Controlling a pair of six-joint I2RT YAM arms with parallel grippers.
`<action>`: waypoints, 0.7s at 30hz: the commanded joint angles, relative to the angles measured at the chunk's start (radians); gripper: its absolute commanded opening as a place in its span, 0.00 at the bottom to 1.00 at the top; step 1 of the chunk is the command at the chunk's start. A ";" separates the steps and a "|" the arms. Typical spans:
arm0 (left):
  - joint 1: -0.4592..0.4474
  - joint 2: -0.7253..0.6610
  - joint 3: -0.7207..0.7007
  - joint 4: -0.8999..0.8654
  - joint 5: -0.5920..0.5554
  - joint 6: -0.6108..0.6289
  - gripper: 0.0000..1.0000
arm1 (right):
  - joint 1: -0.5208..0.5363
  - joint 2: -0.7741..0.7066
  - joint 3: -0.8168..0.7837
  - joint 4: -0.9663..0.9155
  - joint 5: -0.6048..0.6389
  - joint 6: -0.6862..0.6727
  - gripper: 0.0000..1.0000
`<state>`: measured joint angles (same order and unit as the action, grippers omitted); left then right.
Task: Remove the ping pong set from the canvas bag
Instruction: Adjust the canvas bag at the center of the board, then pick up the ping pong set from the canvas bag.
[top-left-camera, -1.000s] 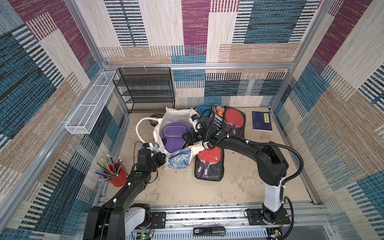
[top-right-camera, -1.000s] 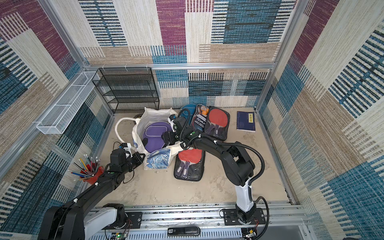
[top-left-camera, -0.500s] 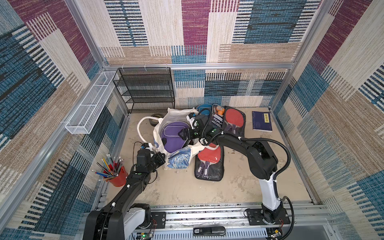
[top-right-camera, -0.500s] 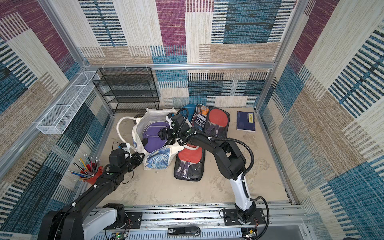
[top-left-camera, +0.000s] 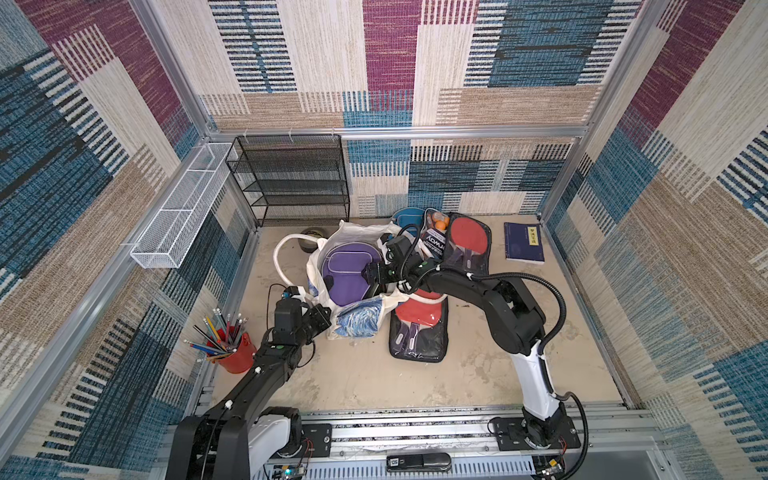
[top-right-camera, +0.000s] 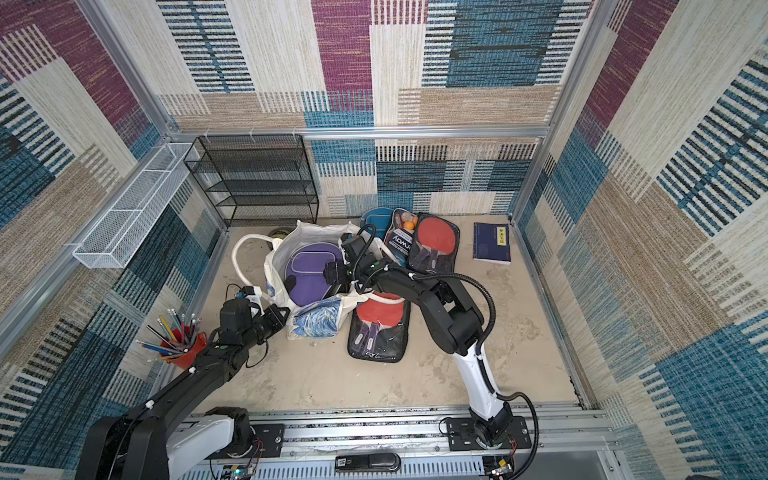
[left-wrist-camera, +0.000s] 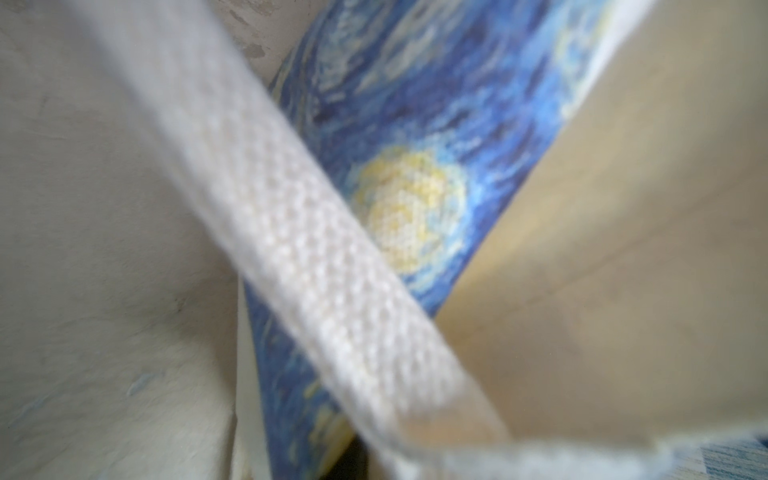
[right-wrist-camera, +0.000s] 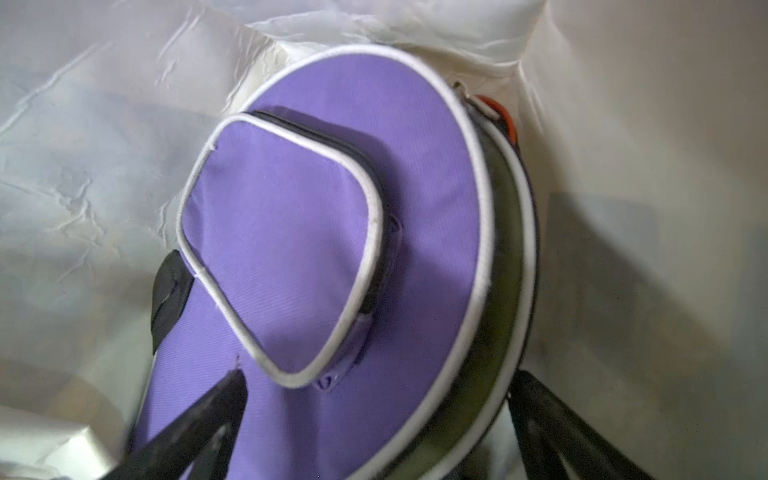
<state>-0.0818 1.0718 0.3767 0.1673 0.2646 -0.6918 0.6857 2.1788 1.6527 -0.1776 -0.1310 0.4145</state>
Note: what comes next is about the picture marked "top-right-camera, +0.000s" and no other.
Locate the black device on rail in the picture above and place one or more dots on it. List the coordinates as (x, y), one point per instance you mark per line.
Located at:
(383, 462)

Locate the roll of dark tape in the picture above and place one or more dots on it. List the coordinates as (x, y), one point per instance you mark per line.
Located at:
(280, 232)

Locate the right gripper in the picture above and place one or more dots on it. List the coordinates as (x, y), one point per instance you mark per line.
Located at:
(349, 258)

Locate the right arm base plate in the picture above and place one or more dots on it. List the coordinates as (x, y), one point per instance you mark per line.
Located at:
(461, 435)

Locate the dark blue notebook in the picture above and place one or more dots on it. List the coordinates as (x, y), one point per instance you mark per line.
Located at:
(491, 243)

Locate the red paddle mesh case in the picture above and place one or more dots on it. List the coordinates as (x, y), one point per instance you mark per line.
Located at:
(434, 246)

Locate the red pencil cup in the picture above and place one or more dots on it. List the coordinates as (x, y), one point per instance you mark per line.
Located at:
(175, 338)

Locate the clear ping pong set case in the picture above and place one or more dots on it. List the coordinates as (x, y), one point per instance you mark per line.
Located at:
(399, 236)

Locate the white mesh wall basket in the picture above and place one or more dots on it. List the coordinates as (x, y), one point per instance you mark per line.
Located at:
(114, 240)

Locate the blue ping pong paddle case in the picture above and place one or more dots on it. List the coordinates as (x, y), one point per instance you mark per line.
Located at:
(381, 218)

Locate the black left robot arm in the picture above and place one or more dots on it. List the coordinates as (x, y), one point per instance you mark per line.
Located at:
(133, 445)

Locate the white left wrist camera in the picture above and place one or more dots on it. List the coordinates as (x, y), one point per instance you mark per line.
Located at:
(253, 295)

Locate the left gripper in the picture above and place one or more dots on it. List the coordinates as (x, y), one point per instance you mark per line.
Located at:
(271, 314)

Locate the black wire shelf rack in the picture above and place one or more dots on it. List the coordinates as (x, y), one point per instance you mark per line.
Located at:
(255, 179)

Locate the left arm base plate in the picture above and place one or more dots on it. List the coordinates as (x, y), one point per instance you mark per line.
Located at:
(264, 441)

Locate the purple paddle case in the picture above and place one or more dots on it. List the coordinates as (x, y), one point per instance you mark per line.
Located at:
(303, 275)

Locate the canvas tote bag starry print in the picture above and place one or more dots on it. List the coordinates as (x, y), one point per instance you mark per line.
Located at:
(321, 319)

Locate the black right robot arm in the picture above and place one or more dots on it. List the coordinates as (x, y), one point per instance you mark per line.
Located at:
(459, 314)

